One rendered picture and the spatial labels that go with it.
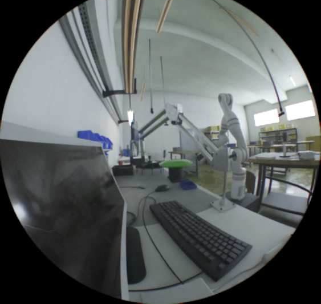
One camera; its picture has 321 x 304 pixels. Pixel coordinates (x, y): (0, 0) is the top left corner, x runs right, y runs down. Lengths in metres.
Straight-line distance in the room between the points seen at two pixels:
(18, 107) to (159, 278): 0.74
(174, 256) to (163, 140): 5.63
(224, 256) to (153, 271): 0.18
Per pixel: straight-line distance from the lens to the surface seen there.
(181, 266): 0.35
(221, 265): 0.32
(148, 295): 0.27
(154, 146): 5.70
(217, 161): 0.52
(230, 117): 0.79
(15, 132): 0.16
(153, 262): 0.36
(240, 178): 0.75
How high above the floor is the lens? 1.22
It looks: 2 degrees up
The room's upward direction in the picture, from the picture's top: 3 degrees counter-clockwise
